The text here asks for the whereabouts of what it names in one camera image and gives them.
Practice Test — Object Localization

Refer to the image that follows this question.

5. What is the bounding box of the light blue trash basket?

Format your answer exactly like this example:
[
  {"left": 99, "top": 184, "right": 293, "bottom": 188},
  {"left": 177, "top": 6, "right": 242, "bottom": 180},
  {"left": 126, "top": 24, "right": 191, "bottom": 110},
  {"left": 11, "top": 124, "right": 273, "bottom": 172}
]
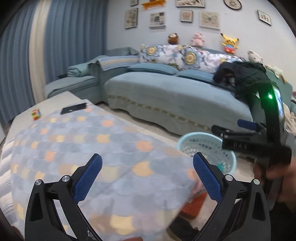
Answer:
[{"left": 176, "top": 132, "right": 237, "bottom": 175}]

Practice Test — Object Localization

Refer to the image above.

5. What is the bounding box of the right hand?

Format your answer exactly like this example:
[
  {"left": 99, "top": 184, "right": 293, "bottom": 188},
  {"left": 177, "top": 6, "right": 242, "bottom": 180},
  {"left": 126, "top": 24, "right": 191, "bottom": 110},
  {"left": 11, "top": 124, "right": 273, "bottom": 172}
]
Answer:
[{"left": 253, "top": 157, "right": 295, "bottom": 212}]

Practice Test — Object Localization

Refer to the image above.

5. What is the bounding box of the teal sofa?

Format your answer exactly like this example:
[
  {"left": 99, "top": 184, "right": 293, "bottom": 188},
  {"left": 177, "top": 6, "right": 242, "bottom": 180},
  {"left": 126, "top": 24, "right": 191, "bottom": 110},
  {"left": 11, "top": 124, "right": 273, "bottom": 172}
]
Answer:
[{"left": 43, "top": 47, "right": 265, "bottom": 135}]

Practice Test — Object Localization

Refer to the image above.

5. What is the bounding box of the black jacket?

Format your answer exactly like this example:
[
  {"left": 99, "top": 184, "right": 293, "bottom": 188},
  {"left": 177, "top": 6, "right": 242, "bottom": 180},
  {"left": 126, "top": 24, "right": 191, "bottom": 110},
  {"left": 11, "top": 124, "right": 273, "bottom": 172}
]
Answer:
[{"left": 213, "top": 61, "right": 271, "bottom": 100}]

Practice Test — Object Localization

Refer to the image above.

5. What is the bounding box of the patterned table cloth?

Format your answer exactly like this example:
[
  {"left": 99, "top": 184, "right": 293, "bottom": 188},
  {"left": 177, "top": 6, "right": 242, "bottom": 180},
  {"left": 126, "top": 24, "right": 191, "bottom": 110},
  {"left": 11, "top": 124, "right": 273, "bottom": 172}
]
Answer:
[{"left": 11, "top": 105, "right": 198, "bottom": 240}]

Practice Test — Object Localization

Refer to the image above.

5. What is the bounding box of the white bear plush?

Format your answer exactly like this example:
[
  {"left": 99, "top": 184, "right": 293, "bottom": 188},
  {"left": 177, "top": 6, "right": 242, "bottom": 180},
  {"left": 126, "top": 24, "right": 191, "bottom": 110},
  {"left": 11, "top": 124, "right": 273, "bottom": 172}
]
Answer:
[{"left": 247, "top": 50, "right": 263, "bottom": 64}]

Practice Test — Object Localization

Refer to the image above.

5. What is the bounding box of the black smartphone on table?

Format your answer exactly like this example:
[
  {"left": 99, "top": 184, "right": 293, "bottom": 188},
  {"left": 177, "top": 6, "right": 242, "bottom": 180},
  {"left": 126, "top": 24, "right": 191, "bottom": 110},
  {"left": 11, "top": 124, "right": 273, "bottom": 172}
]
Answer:
[{"left": 60, "top": 103, "right": 87, "bottom": 115}]

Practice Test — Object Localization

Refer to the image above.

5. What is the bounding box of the striped grey rug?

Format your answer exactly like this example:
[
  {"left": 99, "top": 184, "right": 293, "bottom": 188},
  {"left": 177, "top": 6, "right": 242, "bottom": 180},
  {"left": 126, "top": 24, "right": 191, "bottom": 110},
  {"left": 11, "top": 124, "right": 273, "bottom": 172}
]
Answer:
[{"left": 0, "top": 139, "right": 15, "bottom": 217}]

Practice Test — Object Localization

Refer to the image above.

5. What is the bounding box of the rubik's cube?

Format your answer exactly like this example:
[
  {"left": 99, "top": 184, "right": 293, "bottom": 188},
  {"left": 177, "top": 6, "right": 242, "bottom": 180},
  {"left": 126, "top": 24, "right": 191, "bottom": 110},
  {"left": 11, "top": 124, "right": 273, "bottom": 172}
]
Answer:
[{"left": 31, "top": 108, "right": 41, "bottom": 121}]

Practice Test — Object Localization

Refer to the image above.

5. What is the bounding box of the pikachu plush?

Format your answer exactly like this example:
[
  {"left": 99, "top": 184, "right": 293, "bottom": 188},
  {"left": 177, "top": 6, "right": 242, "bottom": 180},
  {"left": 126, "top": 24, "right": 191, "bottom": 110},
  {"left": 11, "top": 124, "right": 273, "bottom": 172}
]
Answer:
[{"left": 220, "top": 33, "right": 239, "bottom": 54}]

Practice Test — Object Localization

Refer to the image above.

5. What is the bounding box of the floral pillow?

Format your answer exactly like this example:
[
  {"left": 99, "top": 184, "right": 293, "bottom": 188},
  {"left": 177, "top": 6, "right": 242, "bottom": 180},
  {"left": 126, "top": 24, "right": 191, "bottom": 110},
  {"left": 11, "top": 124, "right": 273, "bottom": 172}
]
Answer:
[{"left": 139, "top": 45, "right": 245, "bottom": 74}]

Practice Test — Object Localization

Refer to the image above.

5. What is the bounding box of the pink plush toy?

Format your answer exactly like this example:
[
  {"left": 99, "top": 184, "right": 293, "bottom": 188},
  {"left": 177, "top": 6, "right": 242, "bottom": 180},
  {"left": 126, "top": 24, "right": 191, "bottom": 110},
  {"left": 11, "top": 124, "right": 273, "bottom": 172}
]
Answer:
[{"left": 191, "top": 33, "right": 205, "bottom": 47}]

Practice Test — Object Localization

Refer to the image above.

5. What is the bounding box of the brown monkey plush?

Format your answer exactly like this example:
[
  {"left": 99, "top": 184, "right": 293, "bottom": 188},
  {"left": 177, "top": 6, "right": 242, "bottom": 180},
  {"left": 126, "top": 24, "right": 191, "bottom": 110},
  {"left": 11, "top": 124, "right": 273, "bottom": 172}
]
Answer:
[{"left": 168, "top": 33, "right": 179, "bottom": 45}]

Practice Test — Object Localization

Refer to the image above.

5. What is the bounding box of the folded teal blanket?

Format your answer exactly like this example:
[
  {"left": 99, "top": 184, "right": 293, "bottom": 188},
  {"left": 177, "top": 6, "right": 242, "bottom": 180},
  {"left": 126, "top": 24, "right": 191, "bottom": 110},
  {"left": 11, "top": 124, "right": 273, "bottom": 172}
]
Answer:
[{"left": 67, "top": 63, "right": 88, "bottom": 77}]

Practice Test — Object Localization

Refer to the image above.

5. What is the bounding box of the blue curtain left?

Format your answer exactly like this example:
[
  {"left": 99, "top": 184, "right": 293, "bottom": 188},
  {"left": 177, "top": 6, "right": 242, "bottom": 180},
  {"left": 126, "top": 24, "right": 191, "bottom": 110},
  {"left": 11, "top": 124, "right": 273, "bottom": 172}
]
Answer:
[{"left": 1, "top": 11, "right": 35, "bottom": 123}]

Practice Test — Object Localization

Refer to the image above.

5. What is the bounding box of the blue curtain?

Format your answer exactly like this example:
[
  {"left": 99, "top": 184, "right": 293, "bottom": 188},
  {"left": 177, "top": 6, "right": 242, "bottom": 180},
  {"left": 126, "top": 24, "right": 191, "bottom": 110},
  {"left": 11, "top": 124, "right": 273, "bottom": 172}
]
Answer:
[
  {"left": 44, "top": 1, "right": 109, "bottom": 83},
  {"left": 1, "top": 11, "right": 35, "bottom": 123}
]

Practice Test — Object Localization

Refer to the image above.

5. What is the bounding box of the framed picture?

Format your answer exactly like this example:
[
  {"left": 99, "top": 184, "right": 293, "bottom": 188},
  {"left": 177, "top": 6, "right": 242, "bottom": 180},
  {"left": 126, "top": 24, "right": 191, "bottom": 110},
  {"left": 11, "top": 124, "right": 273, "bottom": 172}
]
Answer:
[{"left": 125, "top": 8, "right": 138, "bottom": 29}]

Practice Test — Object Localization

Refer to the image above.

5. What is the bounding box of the blue curtain right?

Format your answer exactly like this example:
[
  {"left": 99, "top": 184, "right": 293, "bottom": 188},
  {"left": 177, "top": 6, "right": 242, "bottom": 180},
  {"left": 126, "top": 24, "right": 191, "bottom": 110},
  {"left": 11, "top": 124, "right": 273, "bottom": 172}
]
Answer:
[{"left": 44, "top": 1, "right": 109, "bottom": 83}]

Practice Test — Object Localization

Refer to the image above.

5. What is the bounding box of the orange wall shelf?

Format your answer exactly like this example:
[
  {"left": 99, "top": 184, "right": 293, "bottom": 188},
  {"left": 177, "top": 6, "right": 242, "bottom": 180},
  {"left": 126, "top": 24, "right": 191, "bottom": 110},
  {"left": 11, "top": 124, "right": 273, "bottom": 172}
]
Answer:
[{"left": 142, "top": 0, "right": 166, "bottom": 10}]

